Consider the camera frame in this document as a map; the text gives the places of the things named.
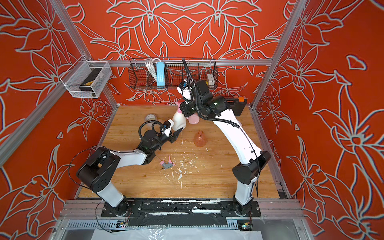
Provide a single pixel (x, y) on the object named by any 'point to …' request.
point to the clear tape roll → (150, 117)
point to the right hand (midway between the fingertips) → (177, 106)
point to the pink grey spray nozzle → (169, 165)
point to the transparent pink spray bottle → (200, 140)
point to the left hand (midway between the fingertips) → (177, 123)
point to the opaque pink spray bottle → (194, 119)
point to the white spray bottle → (179, 121)
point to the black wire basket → (168, 73)
